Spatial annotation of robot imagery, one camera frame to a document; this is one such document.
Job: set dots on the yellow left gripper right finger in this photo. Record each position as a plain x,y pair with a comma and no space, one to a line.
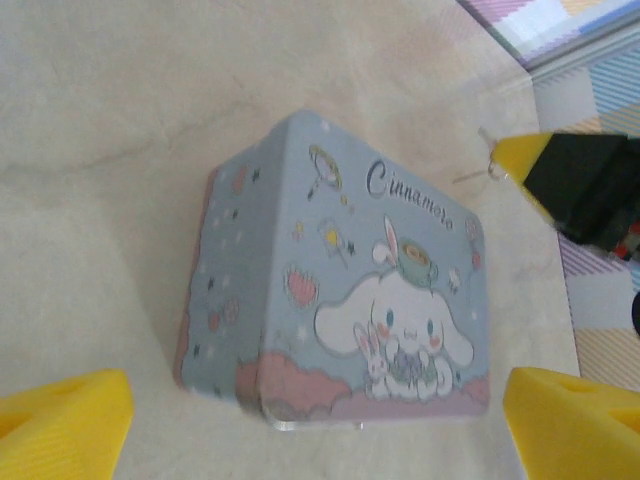
575,430

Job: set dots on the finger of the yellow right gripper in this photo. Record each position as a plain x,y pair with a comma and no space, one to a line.
520,155

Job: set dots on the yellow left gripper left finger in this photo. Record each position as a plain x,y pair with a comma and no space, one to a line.
60,430

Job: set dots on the small silver key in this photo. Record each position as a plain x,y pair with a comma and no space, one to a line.
496,171

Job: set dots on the blue cartoon tin box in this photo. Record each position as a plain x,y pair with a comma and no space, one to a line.
325,280

